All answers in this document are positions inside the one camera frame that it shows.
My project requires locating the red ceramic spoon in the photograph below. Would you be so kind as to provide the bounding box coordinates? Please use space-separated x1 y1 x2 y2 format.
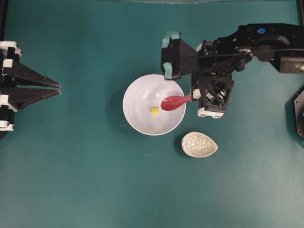
161 94 191 111

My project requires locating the black vertical frame bar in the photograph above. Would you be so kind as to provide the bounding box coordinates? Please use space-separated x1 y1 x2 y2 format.
296 0 304 26

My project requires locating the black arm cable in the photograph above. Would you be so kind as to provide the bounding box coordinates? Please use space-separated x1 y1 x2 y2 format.
177 48 304 60

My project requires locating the large white bowl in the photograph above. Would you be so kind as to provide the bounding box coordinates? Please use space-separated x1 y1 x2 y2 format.
123 74 186 136

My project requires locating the yellow hexagonal prism block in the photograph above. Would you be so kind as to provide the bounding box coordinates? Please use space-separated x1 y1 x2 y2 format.
150 106 159 114

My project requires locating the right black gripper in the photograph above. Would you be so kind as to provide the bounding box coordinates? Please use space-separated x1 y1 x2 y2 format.
190 72 234 118

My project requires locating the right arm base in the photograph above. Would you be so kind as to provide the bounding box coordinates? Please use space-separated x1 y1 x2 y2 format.
285 86 304 148

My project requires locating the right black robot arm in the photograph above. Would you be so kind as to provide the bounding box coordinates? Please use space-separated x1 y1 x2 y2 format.
191 23 304 118

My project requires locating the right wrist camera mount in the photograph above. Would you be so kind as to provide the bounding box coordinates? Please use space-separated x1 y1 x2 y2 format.
161 31 199 80

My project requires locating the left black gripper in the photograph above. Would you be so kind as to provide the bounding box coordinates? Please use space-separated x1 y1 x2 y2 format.
0 41 61 139

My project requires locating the speckled teardrop spoon rest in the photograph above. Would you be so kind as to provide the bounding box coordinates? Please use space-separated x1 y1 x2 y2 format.
181 132 218 158

